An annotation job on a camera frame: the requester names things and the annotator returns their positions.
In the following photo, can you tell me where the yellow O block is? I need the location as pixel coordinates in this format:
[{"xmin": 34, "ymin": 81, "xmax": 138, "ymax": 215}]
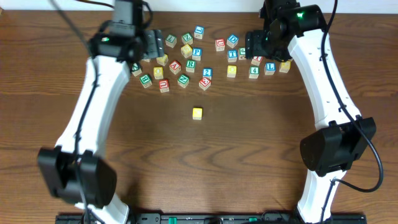
[{"xmin": 153, "ymin": 67, "xmax": 164, "ymax": 80}]

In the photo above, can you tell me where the blue L block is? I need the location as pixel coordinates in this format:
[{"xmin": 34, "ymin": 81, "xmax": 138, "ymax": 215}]
[{"xmin": 264, "ymin": 62, "xmax": 276, "ymax": 75}]

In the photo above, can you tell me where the green R block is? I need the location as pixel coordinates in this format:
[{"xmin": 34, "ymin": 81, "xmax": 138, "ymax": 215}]
[{"xmin": 186, "ymin": 60, "xmax": 196, "ymax": 73}]

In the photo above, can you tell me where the yellow C block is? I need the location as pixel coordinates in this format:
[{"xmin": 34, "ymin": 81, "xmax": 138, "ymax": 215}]
[{"xmin": 192, "ymin": 108, "xmax": 203, "ymax": 120}]

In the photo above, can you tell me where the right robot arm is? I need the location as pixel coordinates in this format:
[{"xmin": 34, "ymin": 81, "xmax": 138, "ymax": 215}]
[{"xmin": 245, "ymin": 0, "xmax": 376, "ymax": 223}]

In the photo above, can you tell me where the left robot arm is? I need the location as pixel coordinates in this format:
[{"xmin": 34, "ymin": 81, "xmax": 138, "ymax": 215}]
[{"xmin": 37, "ymin": 0, "xmax": 164, "ymax": 223}]

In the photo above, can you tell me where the red I block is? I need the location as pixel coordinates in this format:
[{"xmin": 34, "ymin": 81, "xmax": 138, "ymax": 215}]
[{"xmin": 251, "ymin": 56, "xmax": 263, "ymax": 66}]

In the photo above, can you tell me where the green J block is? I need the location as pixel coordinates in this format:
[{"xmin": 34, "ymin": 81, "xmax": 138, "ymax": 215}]
[{"xmin": 238, "ymin": 47, "xmax": 246, "ymax": 60}]

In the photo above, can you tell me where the green L block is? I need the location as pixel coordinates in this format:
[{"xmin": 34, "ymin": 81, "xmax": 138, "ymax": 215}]
[{"xmin": 165, "ymin": 34, "xmax": 177, "ymax": 48}]

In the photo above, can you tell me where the blue D block left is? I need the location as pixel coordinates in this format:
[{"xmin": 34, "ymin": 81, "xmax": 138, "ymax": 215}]
[{"xmin": 226, "ymin": 34, "xmax": 239, "ymax": 49}]

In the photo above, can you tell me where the blue T block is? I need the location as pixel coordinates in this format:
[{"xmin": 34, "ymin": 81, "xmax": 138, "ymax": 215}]
[{"xmin": 228, "ymin": 50, "xmax": 238, "ymax": 63}]

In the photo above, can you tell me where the green 4 block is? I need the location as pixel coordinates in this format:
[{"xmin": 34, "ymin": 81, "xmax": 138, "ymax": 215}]
[{"xmin": 249, "ymin": 66, "xmax": 259, "ymax": 79}]

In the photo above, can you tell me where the red A block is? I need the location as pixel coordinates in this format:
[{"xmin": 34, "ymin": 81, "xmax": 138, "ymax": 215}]
[{"xmin": 169, "ymin": 60, "xmax": 181, "ymax": 75}]

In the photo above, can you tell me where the green A block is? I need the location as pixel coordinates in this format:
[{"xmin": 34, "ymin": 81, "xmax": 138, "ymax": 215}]
[{"xmin": 131, "ymin": 63, "xmax": 142, "ymax": 77}]

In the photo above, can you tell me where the green B block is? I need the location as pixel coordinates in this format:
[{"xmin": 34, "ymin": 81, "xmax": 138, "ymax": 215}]
[{"xmin": 139, "ymin": 74, "xmax": 152, "ymax": 88}]

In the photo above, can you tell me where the yellow S block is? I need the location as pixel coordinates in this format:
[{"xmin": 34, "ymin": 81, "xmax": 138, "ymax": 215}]
[{"xmin": 181, "ymin": 44, "xmax": 193, "ymax": 58}]

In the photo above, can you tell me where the yellow block centre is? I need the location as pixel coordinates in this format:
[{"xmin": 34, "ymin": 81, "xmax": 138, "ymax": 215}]
[{"xmin": 227, "ymin": 65, "xmax": 237, "ymax": 78}]

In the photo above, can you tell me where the green Z block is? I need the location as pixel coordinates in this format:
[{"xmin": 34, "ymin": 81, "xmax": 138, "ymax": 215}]
[{"xmin": 182, "ymin": 32, "xmax": 193, "ymax": 45}]

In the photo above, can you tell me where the yellow block right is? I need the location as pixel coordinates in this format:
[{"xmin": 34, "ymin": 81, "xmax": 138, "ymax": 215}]
[{"xmin": 279, "ymin": 60, "xmax": 291, "ymax": 73}]

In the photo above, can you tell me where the red U block upper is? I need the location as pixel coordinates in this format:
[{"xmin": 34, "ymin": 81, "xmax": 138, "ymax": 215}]
[{"xmin": 215, "ymin": 39, "xmax": 226, "ymax": 52}]

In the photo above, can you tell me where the red u block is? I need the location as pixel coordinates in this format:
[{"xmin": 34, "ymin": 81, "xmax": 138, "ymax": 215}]
[
  {"xmin": 159, "ymin": 80, "xmax": 170, "ymax": 93},
  {"xmin": 215, "ymin": 39, "xmax": 226, "ymax": 52}
]

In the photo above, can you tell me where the red U block lower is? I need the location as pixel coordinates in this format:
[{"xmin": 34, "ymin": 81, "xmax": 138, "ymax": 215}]
[{"xmin": 159, "ymin": 80, "xmax": 170, "ymax": 93}]

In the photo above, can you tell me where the blue P block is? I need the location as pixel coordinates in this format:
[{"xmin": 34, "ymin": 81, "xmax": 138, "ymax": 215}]
[{"xmin": 192, "ymin": 47, "xmax": 202, "ymax": 61}]

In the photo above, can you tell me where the green N block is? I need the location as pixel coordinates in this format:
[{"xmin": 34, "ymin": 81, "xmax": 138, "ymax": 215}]
[{"xmin": 177, "ymin": 74, "xmax": 190, "ymax": 88}]

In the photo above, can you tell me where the blue block top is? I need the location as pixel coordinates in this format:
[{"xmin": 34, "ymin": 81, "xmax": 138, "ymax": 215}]
[{"xmin": 194, "ymin": 26, "xmax": 205, "ymax": 39}]

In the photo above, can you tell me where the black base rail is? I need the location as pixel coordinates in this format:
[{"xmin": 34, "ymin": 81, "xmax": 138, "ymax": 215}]
[{"xmin": 55, "ymin": 212, "xmax": 367, "ymax": 224}]

